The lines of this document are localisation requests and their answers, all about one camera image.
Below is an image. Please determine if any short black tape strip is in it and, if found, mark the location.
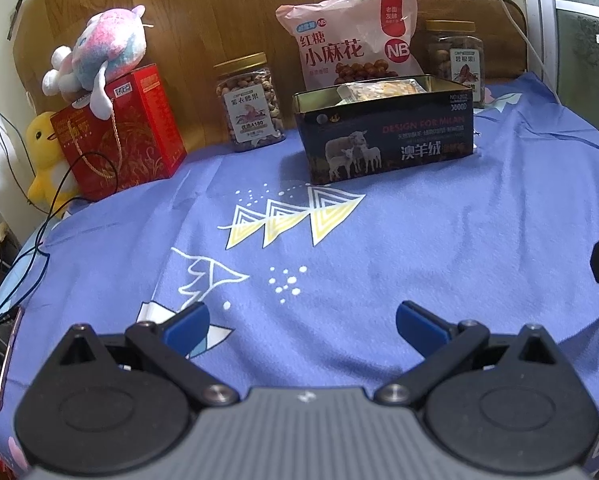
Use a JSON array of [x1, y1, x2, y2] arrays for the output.
[[8, 1, 24, 41]]

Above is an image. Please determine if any yellow duck plush toy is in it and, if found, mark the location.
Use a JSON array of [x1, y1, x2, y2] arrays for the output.
[[26, 111, 80, 208]]

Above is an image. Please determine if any clear nut jar gold lid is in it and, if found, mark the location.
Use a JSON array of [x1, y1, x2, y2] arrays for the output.
[[214, 51, 286, 153]]

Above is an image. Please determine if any tall nut jar white label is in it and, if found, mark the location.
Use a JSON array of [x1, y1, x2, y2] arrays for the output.
[[424, 20, 486, 108]]

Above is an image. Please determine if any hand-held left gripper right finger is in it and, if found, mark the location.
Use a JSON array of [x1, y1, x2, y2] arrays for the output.
[[377, 300, 563, 407]]

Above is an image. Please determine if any light wooden board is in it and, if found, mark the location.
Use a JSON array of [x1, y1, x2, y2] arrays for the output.
[[12, 0, 360, 161]]

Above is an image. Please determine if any thin black cable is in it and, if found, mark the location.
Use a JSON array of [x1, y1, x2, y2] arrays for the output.
[[0, 152, 125, 325]]

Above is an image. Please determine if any pink and blue plush toy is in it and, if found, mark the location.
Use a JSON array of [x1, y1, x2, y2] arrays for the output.
[[42, 5, 147, 121]]

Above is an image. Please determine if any frosted glass window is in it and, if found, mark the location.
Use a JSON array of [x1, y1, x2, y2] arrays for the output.
[[522, 0, 599, 153]]

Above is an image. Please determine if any red gift box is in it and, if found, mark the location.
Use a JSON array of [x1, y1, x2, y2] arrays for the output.
[[50, 63, 187, 202]]

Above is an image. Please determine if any dark brown wooden board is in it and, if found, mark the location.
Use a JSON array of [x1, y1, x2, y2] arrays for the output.
[[413, 0, 529, 86]]

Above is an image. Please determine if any large pink snack bag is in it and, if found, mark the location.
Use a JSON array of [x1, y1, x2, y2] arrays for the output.
[[276, 0, 425, 88]]

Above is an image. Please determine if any black tin box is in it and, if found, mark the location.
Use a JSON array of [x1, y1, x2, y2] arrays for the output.
[[292, 75, 475, 186]]

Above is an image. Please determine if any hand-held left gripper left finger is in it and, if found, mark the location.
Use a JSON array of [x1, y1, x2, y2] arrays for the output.
[[53, 302, 240, 407]]

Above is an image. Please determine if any white cable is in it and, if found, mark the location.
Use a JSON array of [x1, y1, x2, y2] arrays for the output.
[[472, 0, 563, 106]]

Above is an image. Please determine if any clear packet with orange label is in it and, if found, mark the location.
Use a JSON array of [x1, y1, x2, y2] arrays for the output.
[[337, 79, 426, 106]]

